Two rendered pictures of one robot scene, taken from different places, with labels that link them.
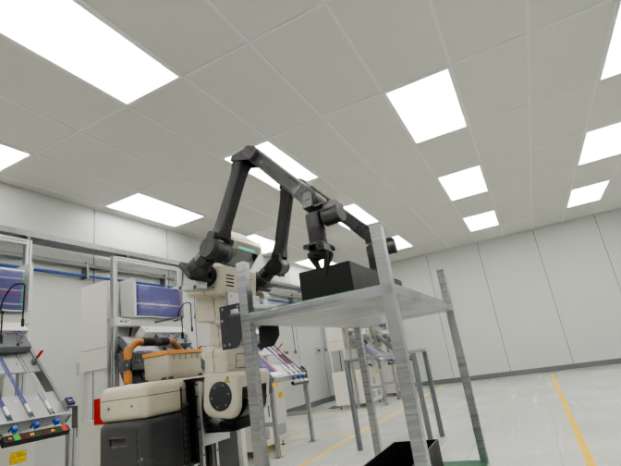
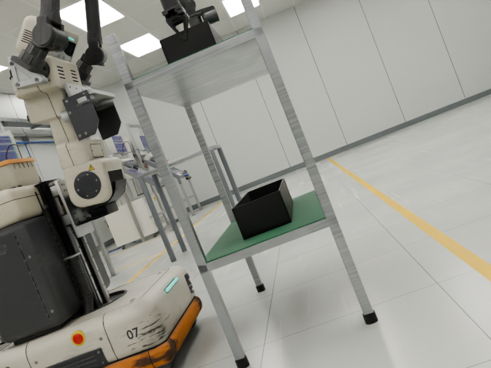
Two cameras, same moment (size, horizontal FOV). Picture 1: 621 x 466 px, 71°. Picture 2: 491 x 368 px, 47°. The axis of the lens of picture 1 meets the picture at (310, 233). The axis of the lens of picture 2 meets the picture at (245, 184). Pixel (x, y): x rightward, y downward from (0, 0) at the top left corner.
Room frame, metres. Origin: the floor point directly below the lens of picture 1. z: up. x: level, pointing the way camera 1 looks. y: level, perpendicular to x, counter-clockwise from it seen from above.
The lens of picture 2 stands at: (-0.47, 0.54, 0.60)
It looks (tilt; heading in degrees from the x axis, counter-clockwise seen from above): 3 degrees down; 342
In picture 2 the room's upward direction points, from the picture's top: 22 degrees counter-clockwise
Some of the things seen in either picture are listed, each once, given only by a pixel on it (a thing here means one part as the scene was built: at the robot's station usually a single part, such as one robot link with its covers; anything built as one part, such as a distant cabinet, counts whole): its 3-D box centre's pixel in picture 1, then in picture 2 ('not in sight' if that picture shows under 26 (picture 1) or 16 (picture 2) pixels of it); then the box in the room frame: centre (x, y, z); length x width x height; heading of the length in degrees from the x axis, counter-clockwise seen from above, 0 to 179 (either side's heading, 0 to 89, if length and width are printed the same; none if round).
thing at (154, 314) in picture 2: not in sight; (104, 334); (1.87, 0.56, 0.16); 0.67 x 0.64 x 0.25; 65
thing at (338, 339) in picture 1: (352, 350); (121, 182); (8.41, -0.46, 0.95); 1.36 x 0.82 x 1.90; 65
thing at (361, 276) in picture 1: (359, 292); (204, 58); (1.54, -0.14, 1.01); 0.57 x 0.17 x 0.11; 155
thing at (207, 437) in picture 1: (239, 404); (98, 196); (1.86, 0.39, 0.68); 0.28 x 0.27 x 0.25; 155
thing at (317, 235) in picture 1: (318, 240); (172, 6); (1.29, -0.02, 1.15); 0.10 x 0.07 x 0.07; 155
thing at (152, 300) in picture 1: (155, 302); not in sight; (3.86, 1.48, 1.52); 0.51 x 0.13 x 0.27; 155
